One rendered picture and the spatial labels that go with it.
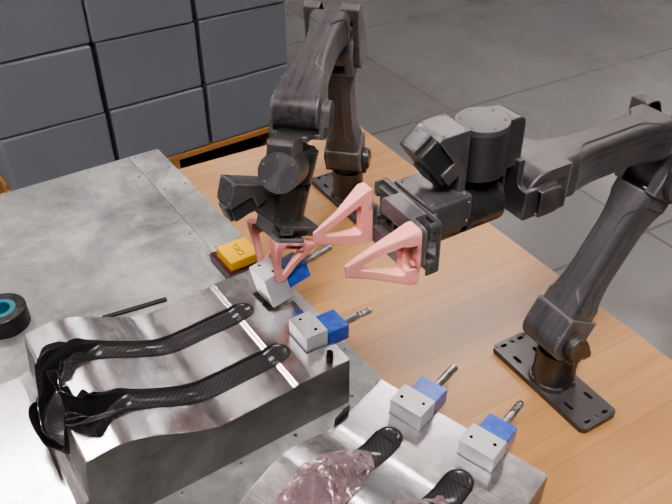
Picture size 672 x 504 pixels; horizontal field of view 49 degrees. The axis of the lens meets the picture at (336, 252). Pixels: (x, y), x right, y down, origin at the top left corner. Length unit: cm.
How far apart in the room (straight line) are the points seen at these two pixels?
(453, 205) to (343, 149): 69
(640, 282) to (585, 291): 174
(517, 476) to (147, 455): 46
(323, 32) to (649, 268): 195
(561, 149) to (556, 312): 28
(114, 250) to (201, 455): 57
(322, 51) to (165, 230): 54
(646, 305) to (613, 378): 148
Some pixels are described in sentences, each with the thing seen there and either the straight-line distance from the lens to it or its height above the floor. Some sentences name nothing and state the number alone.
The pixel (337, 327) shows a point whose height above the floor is 90.
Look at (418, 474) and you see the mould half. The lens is 97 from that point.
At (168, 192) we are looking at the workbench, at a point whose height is 80.
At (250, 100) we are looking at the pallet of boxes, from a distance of 317.
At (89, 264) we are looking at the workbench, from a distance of 144.
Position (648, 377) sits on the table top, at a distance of 125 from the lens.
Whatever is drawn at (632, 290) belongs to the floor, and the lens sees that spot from 275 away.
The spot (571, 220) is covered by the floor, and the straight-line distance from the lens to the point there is 303.
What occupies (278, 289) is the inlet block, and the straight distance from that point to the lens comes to 111.
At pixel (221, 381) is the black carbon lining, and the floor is 88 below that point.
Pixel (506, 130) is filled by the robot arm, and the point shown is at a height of 130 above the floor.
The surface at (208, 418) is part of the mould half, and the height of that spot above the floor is 89.
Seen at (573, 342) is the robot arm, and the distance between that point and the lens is 107.
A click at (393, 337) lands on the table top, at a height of 80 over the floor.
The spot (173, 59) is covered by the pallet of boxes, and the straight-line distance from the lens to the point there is 295.
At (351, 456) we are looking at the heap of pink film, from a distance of 94.
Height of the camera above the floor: 164
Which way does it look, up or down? 37 degrees down
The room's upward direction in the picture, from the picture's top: straight up
